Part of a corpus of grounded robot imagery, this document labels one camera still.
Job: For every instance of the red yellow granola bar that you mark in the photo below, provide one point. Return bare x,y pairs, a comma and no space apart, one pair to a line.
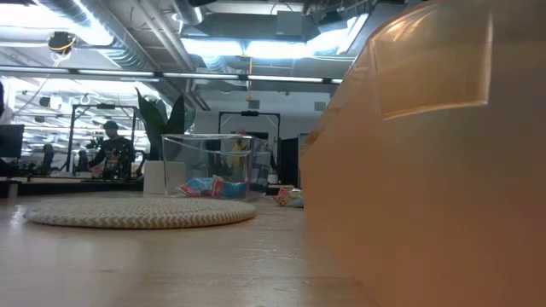
289,197

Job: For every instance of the red blue granola bar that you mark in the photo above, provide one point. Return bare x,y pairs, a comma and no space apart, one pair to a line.
196,187

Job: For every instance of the black partition panel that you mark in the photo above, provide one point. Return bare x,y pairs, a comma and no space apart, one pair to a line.
289,162

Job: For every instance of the clear plastic bin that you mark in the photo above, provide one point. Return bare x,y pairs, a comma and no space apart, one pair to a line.
205,158

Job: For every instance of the green plant in white pot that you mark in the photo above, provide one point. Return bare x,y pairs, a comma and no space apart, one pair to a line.
160,123

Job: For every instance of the orange plastic bin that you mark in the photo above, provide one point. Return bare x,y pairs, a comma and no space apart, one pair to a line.
426,192

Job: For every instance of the person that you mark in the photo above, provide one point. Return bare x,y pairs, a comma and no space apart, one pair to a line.
113,153

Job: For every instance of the black background table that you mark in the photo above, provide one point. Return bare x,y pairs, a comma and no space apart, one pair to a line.
64,187

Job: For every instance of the black monitor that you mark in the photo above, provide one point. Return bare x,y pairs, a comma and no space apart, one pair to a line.
10,140

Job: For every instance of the black background rig frame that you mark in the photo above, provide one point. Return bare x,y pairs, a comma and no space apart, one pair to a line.
104,106
249,113

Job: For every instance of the black aluminium rig frame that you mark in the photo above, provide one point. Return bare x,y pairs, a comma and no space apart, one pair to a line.
243,77

